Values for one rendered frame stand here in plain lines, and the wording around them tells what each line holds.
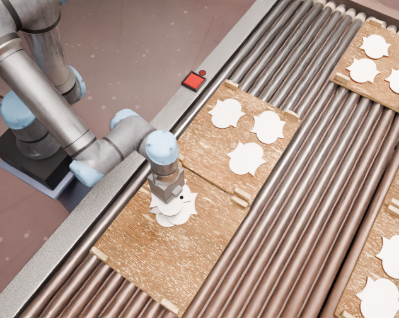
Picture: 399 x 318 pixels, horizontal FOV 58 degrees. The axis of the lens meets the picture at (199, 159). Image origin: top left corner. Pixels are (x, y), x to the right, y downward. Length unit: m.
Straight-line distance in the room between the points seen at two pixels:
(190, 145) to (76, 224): 0.47
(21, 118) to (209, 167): 0.62
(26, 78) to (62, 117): 0.11
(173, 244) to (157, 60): 1.92
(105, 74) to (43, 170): 1.60
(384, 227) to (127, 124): 0.89
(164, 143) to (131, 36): 2.28
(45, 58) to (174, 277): 0.73
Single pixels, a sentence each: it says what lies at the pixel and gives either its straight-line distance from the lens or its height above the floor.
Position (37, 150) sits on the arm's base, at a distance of 1.34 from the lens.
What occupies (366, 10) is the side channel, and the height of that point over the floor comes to 0.93.
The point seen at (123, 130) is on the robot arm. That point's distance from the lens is 0.90.
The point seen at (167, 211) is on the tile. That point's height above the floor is 1.04.
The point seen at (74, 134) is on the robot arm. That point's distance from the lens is 0.87.
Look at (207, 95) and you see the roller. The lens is 1.48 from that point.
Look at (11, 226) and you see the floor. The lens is 2.43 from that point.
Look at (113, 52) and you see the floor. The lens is 2.99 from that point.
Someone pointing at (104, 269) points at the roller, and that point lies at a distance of 1.21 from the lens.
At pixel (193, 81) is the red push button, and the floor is 0.93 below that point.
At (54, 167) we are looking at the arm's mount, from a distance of 1.34.
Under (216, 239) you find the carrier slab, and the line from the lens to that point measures 1.19.
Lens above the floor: 2.08
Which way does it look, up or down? 62 degrees down
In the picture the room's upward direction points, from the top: 2 degrees clockwise
